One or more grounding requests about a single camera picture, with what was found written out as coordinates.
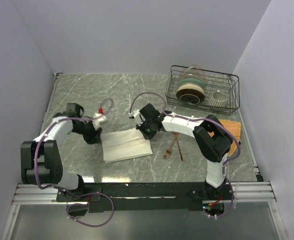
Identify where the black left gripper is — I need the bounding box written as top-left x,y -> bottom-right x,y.
71,117 -> 103,145

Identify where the white cloth napkin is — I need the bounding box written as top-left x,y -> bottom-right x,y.
100,128 -> 153,164

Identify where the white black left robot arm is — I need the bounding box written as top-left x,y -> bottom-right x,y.
20,103 -> 107,201

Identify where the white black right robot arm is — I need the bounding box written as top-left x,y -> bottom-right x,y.
129,103 -> 233,200

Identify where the rose gold spoon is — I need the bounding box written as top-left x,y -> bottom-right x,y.
174,132 -> 184,162

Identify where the rose gold fork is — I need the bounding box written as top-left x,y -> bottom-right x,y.
163,132 -> 179,160

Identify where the dark brown glossy bowl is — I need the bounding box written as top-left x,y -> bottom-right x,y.
176,88 -> 205,104

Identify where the cream white plate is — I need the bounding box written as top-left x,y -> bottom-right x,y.
177,83 -> 205,94

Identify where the teal green plate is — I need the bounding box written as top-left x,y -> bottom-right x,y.
178,78 -> 205,88

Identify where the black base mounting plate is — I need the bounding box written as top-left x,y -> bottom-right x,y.
56,182 -> 234,213

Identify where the grey ribbed cup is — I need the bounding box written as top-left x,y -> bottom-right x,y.
208,90 -> 228,111

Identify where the woven bamboo tray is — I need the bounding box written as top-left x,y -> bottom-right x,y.
219,119 -> 242,156

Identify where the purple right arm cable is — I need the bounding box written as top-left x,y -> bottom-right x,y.
129,91 -> 242,220

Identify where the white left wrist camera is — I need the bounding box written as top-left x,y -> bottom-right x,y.
92,107 -> 108,130

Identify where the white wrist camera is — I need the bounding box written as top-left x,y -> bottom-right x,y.
92,107 -> 108,130
128,109 -> 140,119

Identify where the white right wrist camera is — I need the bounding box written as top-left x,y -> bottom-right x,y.
128,109 -> 140,119

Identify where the dark wire dish rack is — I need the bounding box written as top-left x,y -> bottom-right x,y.
165,65 -> 240,115

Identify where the aluminium frame rail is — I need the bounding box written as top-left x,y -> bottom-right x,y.
12,182 -> 276,205

